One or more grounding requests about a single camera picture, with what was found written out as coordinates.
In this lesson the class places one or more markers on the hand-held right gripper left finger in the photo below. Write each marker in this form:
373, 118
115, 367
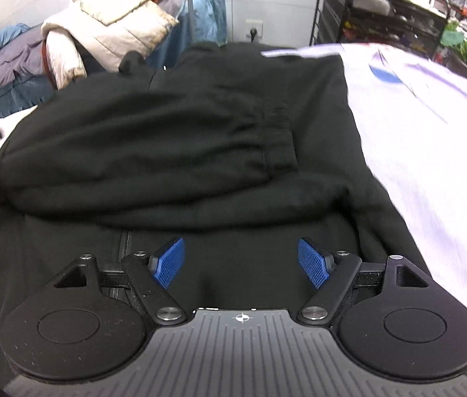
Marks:
170, 261

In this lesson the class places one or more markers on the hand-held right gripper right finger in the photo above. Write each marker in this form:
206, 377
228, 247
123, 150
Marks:
314, 262

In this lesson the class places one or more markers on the black hoodie with white print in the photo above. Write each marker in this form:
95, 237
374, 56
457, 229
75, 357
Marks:
200, 140

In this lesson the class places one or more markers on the grey duvet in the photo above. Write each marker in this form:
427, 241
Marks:
6, 66

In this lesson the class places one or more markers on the purple floral bedsheet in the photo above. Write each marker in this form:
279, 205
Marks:
432, 165

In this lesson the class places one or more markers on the beige puffer jacket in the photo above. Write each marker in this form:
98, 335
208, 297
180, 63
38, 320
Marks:
105, 20

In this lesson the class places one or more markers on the teal hanging garment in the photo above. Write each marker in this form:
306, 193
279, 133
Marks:
204, 12

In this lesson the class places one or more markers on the black metal shelf rack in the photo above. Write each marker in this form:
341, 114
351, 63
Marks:
382, 12

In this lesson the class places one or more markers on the dark red chair frame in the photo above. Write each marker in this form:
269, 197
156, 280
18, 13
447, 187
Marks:
44, 58

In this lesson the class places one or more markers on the white wall socket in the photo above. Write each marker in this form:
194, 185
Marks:
253, 29

